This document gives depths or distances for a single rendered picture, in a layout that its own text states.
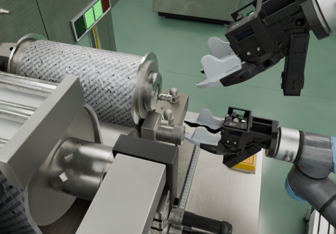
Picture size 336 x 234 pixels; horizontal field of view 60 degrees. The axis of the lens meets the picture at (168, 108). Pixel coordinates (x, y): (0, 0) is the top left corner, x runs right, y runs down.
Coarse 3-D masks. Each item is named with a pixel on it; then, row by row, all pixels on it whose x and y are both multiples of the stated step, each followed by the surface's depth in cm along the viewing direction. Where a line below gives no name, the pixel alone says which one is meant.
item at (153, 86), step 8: (152, 72) 56; (152, 80) 54; (160, 80) 58; (144, 88) 54; (152, 88) 54; (160, 88) 59; (144, 96) 54; (152, 96) 55; (144, 104) 55; (152, 104) 56
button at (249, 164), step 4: (252, 156) 86; (244, 160) 85; (248, 160) 85; (252, 160) 85; (236, 164) 85; (240, 164) 84; (244, 164) 84; (248, 164) 84; (252, 164) 84; (244, 168) 85; (248, 168) 84; (252, 168) 84
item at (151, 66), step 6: (24, 48) 58; (18, 60) 57; (150, 60) 56; (18, 66) 57; (150, 66) 55; (156, 66) 59; (18, 72) 57; (144, 72) 52; (144, 78) 53; (144, 84) 53; (138, 90) 52; (138, 96) 52; (138, 102) 52; (138, 108) 53; (144, 108) 58; (138, 114) 55; (144, 114) 57
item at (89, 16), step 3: (90, 9) 93; (87, 12) 92; (90, 12) 93; (87, 15) 92; (90, 15) 94; (87, 18) 92; (90, 18) 94; (93, 18) 96; (87, 21) 93; (90, 21) 94; (93, 21) 96; (87, 24) 93; (90, 24) 95; (87, 27) 93
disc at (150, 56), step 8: (144, 56) 53; (152, 56) 57; (144, 64) 53; (136, 72) 51; (136, 80) 50; (136, 88) 51; (136, 96) 52; (136, 104) 53; (136, 112) 54; (136, 120) 55
